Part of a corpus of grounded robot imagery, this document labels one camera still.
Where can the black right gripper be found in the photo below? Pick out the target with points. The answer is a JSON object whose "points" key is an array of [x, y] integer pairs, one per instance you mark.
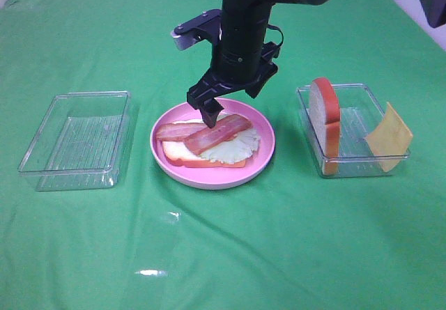
{"points": [[230, 73]]}

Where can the bacon strip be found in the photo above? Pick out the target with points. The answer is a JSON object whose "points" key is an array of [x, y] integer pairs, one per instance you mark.
{"points": [[178, 131], [223, 130]]}

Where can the green lettuce leaf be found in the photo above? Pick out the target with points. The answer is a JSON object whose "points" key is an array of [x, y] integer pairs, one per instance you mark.
{"points": [[240, 148]]}

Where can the bread slice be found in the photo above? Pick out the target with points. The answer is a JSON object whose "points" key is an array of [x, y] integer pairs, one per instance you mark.
{"points": [[178, 155], [325, 116]]}

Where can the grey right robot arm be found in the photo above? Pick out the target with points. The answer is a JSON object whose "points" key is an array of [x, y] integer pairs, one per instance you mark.
{"points": [[244, 23]]}

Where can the pink round plate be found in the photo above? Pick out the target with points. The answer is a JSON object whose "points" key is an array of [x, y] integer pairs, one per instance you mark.
{"points": [[217, 177]]}

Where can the right clear plastic tray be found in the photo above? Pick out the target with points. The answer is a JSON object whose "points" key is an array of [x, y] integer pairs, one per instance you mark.
{"points": [[360, 114]]}

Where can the clear plastic tray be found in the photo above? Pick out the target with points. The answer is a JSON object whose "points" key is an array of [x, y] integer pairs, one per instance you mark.
{"points": [[80, 142], [360, 114]]}

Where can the green tablecloth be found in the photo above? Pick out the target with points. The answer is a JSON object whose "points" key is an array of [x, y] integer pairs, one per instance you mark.
{"points": [[288, 239]]}

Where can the left clear plastic tray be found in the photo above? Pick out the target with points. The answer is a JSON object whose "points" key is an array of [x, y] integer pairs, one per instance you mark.
{"points": [[80, 142]]}

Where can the yellow cheese slice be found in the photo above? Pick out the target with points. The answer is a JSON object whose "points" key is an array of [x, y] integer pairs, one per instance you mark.
{"points": [[390, 140]]}

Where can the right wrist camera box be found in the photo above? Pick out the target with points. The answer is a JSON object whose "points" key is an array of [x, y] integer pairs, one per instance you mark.
{"points": [[205, 26]]}

